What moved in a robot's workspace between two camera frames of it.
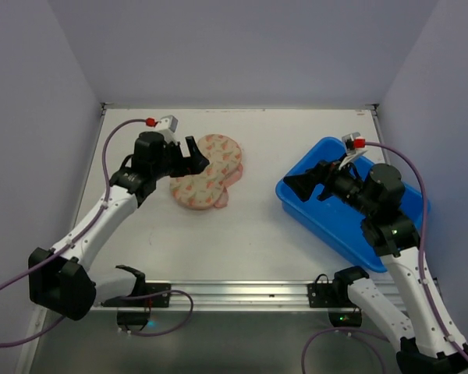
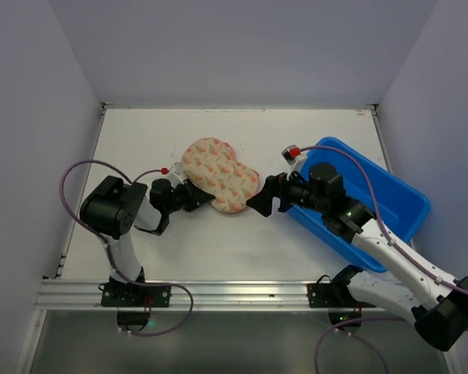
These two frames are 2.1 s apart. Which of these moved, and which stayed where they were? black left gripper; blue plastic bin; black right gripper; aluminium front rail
Moved: black left gripper; black right gripper
Stayed: aluminium front rail; blue plastic bin
